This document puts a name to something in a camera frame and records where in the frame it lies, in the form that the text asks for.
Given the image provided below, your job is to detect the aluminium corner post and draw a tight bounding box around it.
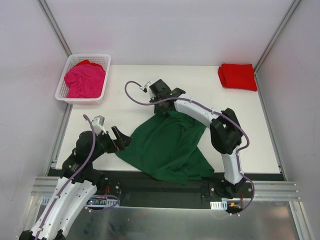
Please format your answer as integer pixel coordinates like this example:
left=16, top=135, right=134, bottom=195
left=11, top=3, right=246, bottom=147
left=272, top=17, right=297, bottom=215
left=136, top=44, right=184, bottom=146
left=253, top=0, right=303, bottom=73
left=37, top=0, right=73, bottom=57

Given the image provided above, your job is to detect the white plastic basket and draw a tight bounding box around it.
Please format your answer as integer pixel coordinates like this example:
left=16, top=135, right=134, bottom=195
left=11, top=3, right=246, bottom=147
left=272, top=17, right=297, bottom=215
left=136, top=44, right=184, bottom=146
left=55, top=53, right=111, bottom=105

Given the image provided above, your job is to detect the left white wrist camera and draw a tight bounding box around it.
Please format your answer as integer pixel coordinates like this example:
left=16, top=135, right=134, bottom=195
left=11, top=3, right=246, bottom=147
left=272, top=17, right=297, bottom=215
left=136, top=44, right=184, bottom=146
left=91, top=115, right=106, bottom=135

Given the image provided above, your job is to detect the aluminium rail front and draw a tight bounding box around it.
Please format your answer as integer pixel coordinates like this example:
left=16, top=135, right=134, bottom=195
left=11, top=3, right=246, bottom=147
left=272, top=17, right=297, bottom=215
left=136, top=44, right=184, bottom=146
left=31, top=176, right=302, bottom=202

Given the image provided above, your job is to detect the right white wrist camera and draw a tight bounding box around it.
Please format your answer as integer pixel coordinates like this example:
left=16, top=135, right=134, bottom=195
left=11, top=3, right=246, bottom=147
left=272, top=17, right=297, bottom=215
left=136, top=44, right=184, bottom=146
left=139, top=81, right=155, bottom=98

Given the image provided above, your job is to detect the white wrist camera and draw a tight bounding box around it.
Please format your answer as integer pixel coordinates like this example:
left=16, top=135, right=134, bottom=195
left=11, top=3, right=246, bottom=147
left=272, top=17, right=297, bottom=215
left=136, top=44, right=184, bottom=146
left=91, top=115, right=106, bottom=135
left=139, top=81, right=155, bottom=98

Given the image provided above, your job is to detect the pink t-shirt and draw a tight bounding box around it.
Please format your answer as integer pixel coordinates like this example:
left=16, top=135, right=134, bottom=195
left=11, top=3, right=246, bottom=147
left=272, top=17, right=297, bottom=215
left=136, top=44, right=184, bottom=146
left=65, top=60, right=105, bottom=98

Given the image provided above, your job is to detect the left slotted cable duct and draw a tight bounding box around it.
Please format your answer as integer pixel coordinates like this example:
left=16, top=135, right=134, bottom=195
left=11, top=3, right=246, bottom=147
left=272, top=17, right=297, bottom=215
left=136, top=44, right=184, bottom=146
left=41, top=196, right=119, bottom=208

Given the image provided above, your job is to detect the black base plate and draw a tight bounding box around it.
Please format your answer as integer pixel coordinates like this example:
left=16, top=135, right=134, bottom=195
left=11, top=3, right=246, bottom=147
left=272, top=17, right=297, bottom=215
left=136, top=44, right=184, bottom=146
left=47, top=167, right=254, bottom=209

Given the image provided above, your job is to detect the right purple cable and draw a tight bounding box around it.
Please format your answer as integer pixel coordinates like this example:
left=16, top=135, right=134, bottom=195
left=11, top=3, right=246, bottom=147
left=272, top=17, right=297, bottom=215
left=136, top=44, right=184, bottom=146
left=124, top=80, right=256, bottom=220

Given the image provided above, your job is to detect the right aluminium corner post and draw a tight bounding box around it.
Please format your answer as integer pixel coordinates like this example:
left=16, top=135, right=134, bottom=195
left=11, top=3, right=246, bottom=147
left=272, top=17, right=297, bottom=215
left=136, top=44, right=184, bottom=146
left=253, top=0, right=303, bottom=73

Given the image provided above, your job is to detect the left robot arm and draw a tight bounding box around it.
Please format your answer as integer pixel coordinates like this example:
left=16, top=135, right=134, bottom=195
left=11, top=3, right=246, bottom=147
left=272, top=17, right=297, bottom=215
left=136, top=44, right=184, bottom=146
left=19, top=126, right=133, bottom=240

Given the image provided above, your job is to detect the purple cable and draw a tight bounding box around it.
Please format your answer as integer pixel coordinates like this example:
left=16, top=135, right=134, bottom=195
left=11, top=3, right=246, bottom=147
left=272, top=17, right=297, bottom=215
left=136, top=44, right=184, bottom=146
left=124, top=80, right=256, bottom=220
left=34, top=114, right=121, bottom=238

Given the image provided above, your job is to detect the folded red t-shirt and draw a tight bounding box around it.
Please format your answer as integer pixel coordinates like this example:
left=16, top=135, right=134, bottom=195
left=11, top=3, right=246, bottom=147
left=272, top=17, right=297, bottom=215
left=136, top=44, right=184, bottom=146
left=218, top=63, right=258, bottom=92

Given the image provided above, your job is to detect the left aluminium corner post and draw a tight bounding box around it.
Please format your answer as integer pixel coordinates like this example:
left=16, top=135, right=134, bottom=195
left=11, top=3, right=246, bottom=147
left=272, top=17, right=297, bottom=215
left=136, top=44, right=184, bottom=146
left=37, top=0, right=73, bottom=57

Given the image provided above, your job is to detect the green t-shirt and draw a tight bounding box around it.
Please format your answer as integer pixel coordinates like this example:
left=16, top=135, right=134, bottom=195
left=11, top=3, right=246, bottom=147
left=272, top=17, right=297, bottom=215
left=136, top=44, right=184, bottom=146
left=116, top=111, right=215, bottom=185

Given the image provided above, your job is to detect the right slotted cable duct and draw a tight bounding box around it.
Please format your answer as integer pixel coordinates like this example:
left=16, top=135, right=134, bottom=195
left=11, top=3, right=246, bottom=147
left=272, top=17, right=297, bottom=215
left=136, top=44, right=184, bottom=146
left=210, top=200, right=228, bottom=211

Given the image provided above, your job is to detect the slotted cable duct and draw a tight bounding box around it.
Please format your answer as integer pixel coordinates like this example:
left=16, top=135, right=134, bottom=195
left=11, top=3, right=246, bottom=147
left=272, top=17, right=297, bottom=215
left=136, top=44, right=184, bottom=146
left=41, top=196, right=119, bottom=208
left=210, top=200, right=228, bottom=211

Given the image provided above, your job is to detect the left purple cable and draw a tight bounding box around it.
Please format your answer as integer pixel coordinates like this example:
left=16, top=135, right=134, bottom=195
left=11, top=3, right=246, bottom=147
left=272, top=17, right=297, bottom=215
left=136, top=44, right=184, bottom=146
left=34, top=114, right=121, bottom=238

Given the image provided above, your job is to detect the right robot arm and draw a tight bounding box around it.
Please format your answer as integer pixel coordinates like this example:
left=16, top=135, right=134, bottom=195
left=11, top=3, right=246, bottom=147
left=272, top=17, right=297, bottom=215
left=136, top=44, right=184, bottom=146
left=143, top=79, right=245, bottom=199

